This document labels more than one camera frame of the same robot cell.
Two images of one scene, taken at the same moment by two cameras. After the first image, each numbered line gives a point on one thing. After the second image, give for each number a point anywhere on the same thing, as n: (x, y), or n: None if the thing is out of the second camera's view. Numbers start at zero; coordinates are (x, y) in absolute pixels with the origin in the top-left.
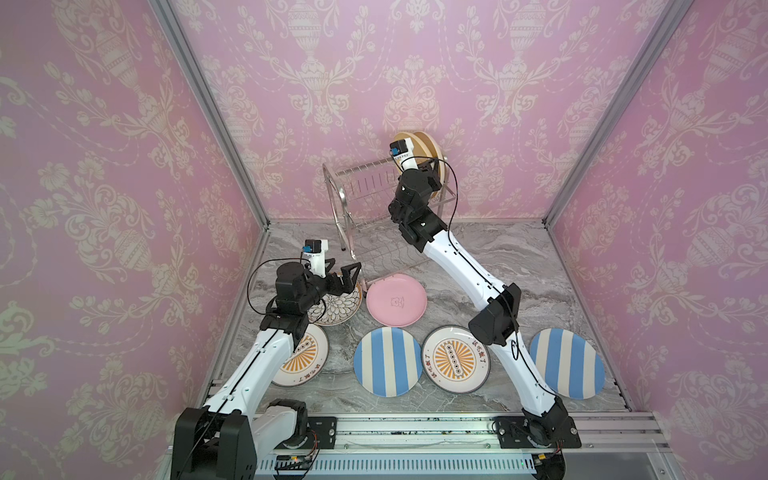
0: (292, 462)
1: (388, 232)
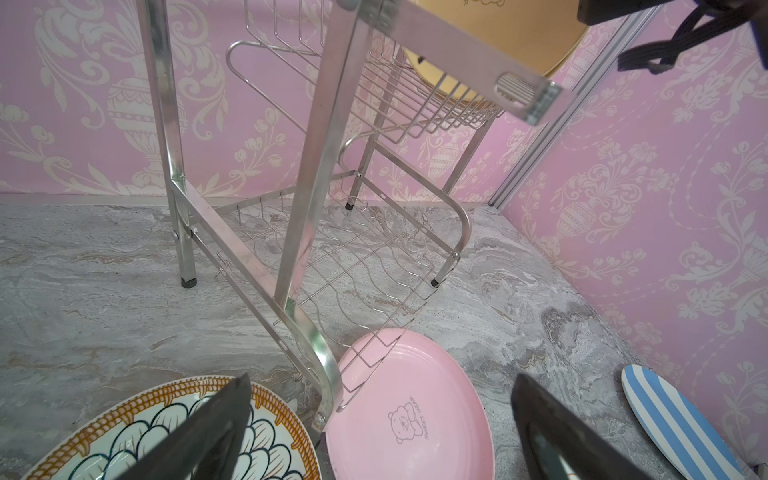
0: None
1: (337, 160)
